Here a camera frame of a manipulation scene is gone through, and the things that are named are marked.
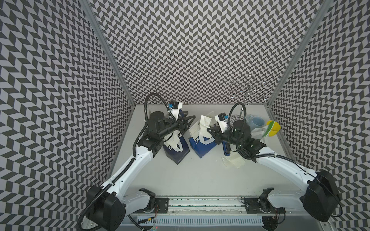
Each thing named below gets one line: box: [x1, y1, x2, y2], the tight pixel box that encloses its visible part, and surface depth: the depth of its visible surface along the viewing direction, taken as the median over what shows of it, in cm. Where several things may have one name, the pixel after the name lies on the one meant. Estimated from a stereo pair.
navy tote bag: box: [162, 129, 191, 166], surface depth 81 cm
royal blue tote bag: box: [188, 115, 217, 159], surface depth 78 cm
